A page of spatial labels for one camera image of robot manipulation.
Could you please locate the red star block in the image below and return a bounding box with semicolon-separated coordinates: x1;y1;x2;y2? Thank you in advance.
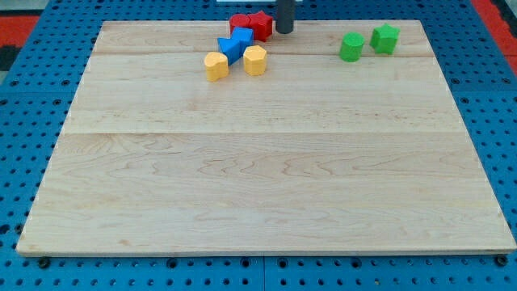
247;11;273;42

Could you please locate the red cylinder block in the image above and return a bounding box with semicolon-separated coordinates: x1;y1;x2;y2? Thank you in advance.
229;14;250;33

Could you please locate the wooden board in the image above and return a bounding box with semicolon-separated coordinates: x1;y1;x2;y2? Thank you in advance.
17;20;516;257

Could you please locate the yellow hexagon block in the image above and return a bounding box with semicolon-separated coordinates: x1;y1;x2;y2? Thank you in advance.
243;45;267;76

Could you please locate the yellow heart block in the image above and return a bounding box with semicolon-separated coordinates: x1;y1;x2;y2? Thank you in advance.
204;52;229;82

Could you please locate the blue triangle block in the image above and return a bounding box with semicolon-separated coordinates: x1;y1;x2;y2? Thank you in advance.
217;37;242;65

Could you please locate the blue cube block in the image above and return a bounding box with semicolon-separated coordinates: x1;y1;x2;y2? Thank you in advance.
231;27;254;49

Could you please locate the green cylinder block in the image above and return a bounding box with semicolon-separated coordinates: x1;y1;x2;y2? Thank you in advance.
339;32;364;62

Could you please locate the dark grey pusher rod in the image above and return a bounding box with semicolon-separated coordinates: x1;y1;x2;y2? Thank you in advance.
275;0;296;34

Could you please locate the green star block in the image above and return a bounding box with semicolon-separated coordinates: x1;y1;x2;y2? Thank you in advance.
369;23;401;55

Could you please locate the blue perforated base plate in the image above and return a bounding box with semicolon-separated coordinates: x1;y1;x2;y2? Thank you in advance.
1;1;516;290

